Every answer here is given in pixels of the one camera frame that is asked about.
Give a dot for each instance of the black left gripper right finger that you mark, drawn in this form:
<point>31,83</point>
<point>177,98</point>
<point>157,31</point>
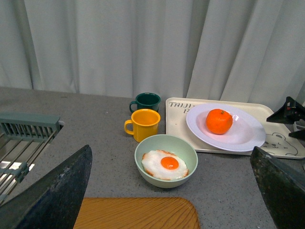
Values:
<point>282,189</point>

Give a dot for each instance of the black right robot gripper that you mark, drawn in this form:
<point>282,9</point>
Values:
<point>291,112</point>

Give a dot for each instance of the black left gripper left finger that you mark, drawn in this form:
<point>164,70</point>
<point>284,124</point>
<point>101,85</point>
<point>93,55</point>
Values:
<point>54,201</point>

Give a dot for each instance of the white ridged plate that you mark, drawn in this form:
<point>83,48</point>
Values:
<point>245,133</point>

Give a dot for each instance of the orange mandarin fruit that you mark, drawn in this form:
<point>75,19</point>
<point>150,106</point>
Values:
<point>218,121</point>

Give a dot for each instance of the beige bear serving tray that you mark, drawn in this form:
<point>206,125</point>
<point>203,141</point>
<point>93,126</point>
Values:
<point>278,143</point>

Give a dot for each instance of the wooden cutting board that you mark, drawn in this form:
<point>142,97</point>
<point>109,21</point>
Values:
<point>137,213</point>

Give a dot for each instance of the green metal dish rack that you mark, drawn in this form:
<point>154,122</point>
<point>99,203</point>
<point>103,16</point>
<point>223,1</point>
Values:
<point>23,137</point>

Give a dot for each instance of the white curtain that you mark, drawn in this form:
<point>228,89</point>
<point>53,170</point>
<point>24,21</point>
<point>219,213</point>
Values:
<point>231,50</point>

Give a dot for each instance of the light green bowl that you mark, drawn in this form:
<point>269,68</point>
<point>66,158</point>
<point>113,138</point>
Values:
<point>171,144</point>

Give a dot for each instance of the fake fried egg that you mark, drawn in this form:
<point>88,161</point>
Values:
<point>164,165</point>

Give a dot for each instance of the yellow mug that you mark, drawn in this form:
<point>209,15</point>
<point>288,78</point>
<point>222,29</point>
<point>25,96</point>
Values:
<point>142,124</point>

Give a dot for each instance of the dark green mug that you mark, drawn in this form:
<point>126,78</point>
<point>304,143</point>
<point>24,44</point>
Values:
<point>146,101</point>

